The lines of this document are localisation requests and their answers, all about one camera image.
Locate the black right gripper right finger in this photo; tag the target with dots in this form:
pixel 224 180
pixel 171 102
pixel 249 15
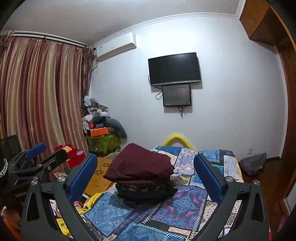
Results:
pixel 251 222

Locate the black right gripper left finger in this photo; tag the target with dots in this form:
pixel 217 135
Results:
pixel 38 222

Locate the dark patterned garment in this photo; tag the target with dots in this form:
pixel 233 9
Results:
pixel 145 189

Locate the maroon sweater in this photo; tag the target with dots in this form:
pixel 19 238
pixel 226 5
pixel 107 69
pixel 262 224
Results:
pixel 138 166

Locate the orange left sleeve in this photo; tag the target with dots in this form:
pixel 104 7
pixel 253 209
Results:
pixel 12 220

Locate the yellow garment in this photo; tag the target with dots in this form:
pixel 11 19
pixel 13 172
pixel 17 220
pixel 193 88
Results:
pixel 82 206

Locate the grey bag on floor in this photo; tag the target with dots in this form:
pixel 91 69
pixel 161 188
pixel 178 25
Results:
pixel 252 165

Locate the red plush toy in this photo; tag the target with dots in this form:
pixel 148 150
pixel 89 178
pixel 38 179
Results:
pixel 74 155

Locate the orange brown cloth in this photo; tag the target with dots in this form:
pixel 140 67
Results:
pixel 98 183

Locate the blue patchwork bedspread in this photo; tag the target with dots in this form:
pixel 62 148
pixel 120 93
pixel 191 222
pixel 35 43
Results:
pixel 128 213

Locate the green covered side table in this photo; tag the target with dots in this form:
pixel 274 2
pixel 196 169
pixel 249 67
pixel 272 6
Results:
pixel 103 145

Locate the orange box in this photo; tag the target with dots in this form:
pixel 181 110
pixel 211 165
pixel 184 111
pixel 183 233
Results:
pixel 97 132

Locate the striped pink curtain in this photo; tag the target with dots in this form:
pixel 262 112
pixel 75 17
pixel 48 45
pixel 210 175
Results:
pixel 43 85

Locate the yellow foam tube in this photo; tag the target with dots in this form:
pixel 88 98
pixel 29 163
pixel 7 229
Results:
pixel 178 138

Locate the white air conditioner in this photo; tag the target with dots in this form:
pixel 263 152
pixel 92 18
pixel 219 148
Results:
pixel 116 46

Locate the wooden overhead cabinet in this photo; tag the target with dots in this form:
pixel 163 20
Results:
pixel 262 24

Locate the small wall monitor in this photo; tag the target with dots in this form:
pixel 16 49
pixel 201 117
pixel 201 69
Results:
pixel 177 95

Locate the black wall television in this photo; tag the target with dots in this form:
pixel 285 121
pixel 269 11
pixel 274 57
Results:
pixel 174 69

